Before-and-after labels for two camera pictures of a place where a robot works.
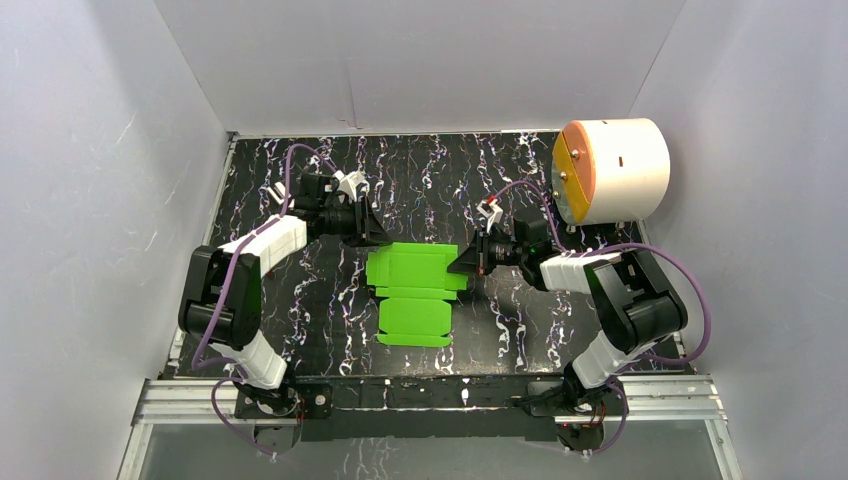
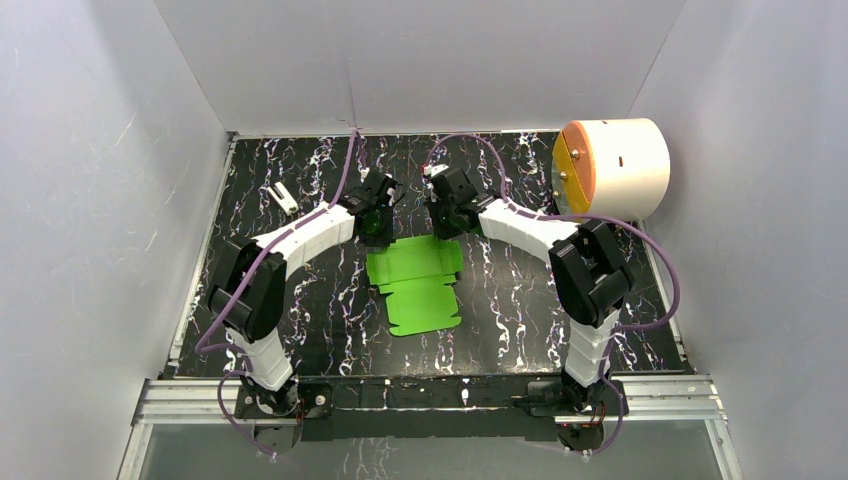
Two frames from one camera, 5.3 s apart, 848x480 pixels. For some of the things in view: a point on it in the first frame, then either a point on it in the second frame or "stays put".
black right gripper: (476, 258) → (440, 233)
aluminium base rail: (683, 400) stays put
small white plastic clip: (279, 193) stays put
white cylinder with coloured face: (610, 170) stays put
